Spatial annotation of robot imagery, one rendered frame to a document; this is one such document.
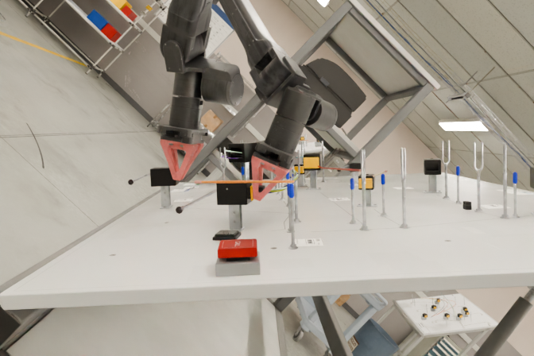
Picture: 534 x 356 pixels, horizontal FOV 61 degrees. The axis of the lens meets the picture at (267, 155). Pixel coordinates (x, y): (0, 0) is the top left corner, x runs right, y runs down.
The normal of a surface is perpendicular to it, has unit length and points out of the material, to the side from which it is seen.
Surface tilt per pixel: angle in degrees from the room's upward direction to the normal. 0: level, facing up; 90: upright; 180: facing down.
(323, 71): 90
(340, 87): 90
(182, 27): 127
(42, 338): 0
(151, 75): 90
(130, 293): 90
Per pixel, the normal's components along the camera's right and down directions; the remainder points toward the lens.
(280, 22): 0.04, 0.06
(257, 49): -0.67, -0.24
